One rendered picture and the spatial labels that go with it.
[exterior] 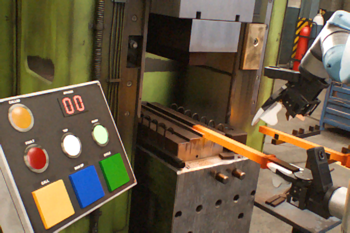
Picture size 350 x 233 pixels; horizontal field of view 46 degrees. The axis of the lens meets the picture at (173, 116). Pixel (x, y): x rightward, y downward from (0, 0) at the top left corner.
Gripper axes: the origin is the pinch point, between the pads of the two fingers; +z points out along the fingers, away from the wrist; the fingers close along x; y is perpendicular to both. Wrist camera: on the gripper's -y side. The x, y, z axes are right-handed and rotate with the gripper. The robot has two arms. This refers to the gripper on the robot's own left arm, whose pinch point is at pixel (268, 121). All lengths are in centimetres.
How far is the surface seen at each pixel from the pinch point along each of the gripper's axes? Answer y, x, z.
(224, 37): -30.1, 1.3, -7.0
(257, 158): 4.4, -1.4, 10.3
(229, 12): -33.7, 2.3, -13.9
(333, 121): -129, 366, 179
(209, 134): -14.1, -1.4, 19.7
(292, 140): -6.5, 34.4, 21.1
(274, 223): -22, 127, 138
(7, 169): 0, -70, 2
